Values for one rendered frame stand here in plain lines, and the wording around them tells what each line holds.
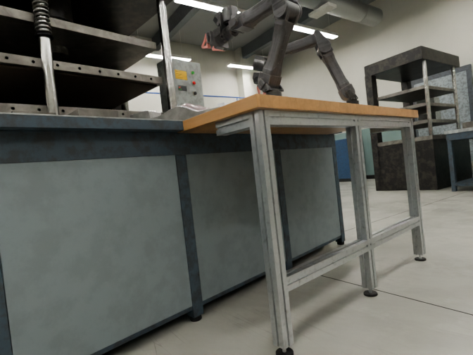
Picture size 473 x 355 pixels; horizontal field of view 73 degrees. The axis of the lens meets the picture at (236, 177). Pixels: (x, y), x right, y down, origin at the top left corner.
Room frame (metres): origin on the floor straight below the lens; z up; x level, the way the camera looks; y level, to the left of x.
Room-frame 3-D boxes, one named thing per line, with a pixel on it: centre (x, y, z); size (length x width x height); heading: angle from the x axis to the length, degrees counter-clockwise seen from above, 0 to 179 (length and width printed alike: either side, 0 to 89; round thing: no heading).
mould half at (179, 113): (1.54, 0.20, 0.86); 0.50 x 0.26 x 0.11; 62
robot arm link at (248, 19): (1.27, -0.18, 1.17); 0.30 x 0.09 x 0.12; 40
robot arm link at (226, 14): (1.39, -0.06, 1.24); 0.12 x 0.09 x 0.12; 40
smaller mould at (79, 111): (1.27, 0.56, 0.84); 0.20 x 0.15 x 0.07; 45
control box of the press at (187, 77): (2.50, 0.35, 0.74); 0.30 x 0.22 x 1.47; 135
